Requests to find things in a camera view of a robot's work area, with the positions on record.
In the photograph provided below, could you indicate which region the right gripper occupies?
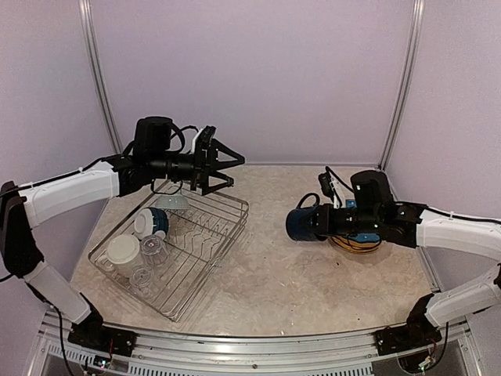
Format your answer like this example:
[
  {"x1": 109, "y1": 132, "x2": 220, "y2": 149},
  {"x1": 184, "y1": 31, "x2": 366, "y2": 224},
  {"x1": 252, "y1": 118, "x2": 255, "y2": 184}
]
[{"x1": 299, "y1": 202, "x2": 381, "y2": 237}]

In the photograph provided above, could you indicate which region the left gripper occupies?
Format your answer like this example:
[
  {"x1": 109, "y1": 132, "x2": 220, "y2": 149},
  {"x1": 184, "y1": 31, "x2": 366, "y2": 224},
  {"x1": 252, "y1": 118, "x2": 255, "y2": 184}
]
[{"x1": 150, "y1": 138, "x2": 245, "y2": 195}]

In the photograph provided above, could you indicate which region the yellow dotted plate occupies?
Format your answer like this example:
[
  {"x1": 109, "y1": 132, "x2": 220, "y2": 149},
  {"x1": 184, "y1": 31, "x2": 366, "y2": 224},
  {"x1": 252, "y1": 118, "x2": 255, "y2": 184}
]
[
  {"x1": 328, "y1": 234, "x2": 383, "y2": 254},
  {"x1": 328, "y1": 233, "x2": 380, "y2": 250}
]

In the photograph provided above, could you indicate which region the dark blue mug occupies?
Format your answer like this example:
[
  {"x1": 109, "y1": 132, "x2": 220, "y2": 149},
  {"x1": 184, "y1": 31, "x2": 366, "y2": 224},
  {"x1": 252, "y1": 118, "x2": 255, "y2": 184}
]
[{"x1": 285, "y1": 192, "x2": 327, "y2": 242}]

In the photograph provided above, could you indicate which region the blue dotted plate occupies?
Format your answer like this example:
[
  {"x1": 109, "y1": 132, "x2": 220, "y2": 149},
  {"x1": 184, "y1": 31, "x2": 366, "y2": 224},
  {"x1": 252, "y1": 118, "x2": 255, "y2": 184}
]
[{"x1": 345, "y1": 199, "x2": 380, "y2": 244}]

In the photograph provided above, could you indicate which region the clear glass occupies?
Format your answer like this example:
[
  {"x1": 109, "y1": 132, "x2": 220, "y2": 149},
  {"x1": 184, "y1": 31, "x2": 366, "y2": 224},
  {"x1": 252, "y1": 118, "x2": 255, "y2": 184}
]
[
  {"x1": 129, "y1": 266, "x2": 156, "y2": 295},
  {"x1": 140, "y1": 234, "x2": 169, "y2": 267}
]

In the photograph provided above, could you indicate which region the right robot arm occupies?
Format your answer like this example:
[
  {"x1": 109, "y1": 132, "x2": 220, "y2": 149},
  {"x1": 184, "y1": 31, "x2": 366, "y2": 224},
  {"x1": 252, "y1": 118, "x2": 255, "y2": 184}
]
[{"x1": 311, "y1": 170, "x2": 500, "y2": 348}]

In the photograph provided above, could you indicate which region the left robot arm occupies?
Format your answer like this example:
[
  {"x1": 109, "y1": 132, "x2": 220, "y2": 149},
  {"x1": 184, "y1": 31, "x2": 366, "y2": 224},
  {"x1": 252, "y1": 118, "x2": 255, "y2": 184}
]
[{"x1": 1, "y1": 116, "x2": 245, "y2": 349}]

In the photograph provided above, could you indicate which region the light striped bowl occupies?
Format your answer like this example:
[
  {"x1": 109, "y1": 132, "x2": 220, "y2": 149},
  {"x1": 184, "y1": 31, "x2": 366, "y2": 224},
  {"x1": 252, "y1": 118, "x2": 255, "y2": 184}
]
[{"x1": 153, "y1": 193, "x2": 189, "y2": 211}]

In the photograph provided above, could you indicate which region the dark teal striped bowl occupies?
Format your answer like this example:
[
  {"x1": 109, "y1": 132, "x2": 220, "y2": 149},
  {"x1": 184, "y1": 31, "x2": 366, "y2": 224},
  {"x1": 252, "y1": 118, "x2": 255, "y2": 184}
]
[{"x1": 133, "y1": 207, "x2": 169, "y2": 240}]

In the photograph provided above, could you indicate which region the white cup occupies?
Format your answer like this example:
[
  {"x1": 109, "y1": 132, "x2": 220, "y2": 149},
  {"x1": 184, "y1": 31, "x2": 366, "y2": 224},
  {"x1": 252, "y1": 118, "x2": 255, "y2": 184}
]
[{"x1": 96, "y1": 234, "x2": 143, "y2": 278}]

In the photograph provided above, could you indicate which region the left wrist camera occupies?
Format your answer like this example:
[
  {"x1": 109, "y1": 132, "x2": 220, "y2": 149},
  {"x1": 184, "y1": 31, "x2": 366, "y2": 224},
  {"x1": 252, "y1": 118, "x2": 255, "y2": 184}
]
[{"x1": 190, "y1": 125, "x2": 216, "y2": 154}]

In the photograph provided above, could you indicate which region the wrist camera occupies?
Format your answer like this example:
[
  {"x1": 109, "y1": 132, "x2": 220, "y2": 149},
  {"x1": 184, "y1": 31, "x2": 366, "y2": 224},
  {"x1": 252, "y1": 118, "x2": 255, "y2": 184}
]
[
  {"x1": 318, "y1": 166, "x2": 346, "y2": 208},
  {"x1": 190, "y1": 125, "x2": 216, "y2": 154}
]

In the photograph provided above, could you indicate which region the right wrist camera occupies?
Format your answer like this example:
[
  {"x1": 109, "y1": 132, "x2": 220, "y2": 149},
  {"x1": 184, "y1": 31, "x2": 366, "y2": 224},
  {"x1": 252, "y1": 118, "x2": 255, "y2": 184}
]
[{"x1": 318, "y1": 166, "x2": 346, "y2": 208}]

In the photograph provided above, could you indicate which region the wire dish rack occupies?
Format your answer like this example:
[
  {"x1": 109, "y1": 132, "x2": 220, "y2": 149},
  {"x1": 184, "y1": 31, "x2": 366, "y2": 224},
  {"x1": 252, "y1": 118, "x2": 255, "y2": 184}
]
[{"x1": 88, "y1": 183, "x2": 249, "y2": 322}]

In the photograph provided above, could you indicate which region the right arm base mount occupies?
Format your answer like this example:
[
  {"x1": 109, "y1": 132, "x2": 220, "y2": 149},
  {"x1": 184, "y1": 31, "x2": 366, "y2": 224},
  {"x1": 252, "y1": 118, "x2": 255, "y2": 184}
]
[{"x1": 373, "y1": 324, "x2": 442, "y2": 356}]

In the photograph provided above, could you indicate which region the aluminium front rail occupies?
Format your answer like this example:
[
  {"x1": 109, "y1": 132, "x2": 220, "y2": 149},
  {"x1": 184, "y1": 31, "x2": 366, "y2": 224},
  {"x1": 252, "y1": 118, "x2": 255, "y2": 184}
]
[{"x1": 27, "y1": 311, "x2": 482, "y2": 376}]

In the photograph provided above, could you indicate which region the left aluminium post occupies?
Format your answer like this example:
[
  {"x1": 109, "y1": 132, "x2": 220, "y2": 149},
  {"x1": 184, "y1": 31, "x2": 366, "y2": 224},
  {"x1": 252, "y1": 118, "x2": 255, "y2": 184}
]
[{"x1": 78, "y1": 0, "x2": 122, "y2": 154}]

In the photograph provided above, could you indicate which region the aluminium post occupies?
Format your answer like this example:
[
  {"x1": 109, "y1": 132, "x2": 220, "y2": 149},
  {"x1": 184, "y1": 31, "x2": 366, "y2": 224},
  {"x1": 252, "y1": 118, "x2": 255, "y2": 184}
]
[
  {"x1": 78, "y1": 0, "x2": 122, "y2": 154},
  {"x1": 378, "y1": 0, "x2": 425, "y2": 171}
]

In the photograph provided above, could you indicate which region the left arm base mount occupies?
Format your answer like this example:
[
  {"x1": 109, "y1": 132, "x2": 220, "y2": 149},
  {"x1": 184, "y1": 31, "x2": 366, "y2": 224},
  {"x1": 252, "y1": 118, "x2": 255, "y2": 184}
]
[{"x1": 68, "y1": 326, "x2": 137, "y2": 357}]

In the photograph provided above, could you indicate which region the right aluminium post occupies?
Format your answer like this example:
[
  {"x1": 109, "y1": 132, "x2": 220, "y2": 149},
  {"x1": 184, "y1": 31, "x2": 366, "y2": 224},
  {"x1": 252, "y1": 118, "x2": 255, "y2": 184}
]
[{"x1": 378, "y1": 0, "x2": 425, "y2": 171}]

